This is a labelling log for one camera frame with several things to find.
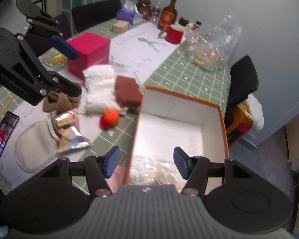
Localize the white cloth on stool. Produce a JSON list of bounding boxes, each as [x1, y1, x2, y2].
[[244, 93, 265, 132]]

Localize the small wooden block box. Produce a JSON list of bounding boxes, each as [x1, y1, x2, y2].
[[112, 20, 130, 34]]

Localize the white paper table runner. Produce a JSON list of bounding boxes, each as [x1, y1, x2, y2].
[[0, 20, 185, 194]]

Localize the orange crochet fruit toy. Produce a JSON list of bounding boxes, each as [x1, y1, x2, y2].
[[100, 109, 120, 129]]

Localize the dark small jar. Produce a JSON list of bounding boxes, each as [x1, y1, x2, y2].
[[178, 17, 189, 26]]

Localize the glass dish with peels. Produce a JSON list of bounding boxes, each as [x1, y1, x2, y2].
[[38, 48, 67, 66]]

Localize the green checkered tablecloth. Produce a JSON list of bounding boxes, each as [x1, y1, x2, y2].
[[0, 17, 231, 195]]

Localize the red mug with handle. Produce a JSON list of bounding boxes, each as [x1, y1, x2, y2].
[[158, 24, 184, 45]]

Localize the foil snack packet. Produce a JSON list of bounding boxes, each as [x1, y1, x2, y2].
[[51, 109, 90, 154]]

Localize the wooden chopsticks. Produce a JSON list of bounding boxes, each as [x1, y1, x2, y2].
[[0, 93, 16, 121]]

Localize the white plastic bag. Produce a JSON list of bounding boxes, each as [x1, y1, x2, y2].
[[83, 64, 128, 115]]

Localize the black chair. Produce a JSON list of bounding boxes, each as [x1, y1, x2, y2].
[[225, 54, 259, 110], [72, 0, 121, 32]]

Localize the orange cardboard box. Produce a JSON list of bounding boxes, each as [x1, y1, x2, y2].
[[124, 86, 229, 191]]

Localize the magenta cube box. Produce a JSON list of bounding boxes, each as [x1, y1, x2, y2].
[[67, 32, 111, 80]]

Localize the brown bear figurine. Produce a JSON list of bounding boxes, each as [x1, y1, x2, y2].
[[137, 0, 152, 21]]

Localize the brown plush towel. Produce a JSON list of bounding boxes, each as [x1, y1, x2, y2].
[[42, 91, 81, 113]]

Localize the white oven mitt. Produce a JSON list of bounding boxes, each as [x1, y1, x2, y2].
[[14, 118, 60, 173]]

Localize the red-brown sponge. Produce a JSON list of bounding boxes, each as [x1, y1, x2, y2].
[[114, 75, 143, 108]]

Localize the orange and red stools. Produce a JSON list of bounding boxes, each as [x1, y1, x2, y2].
[[224, 101, 253, 147]]

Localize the clear plastic water bottle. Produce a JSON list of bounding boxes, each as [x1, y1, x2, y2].
[[150, 0, 162, 26]]

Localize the black chair far side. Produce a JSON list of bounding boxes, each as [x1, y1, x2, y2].
[[72, 0, 121, 32]]

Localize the clear plastic bag with bread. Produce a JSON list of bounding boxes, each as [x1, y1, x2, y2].
[[185, 15, 242, 70]]

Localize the black smartphone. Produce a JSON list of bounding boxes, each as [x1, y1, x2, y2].
[[0, 111, 20, 158]]

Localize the brown liquor bottle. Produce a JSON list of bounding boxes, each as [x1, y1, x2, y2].
[[158, 0, 178, 30]]

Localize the black chair right side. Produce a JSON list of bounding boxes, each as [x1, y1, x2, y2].
[[225, 54, 259, 110]]

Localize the purple tissue pack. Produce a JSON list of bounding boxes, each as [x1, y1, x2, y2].
[[115, 0, 143, 25]]

